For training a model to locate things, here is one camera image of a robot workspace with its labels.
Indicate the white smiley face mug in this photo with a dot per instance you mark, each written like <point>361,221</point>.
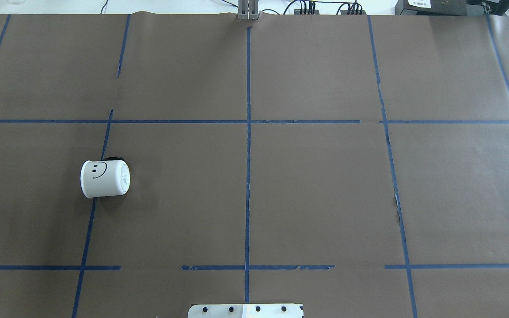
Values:
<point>109,177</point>

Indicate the aluminium frame post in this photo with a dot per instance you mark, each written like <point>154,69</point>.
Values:
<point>248,10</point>

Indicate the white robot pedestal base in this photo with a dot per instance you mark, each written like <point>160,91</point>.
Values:
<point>264,310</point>

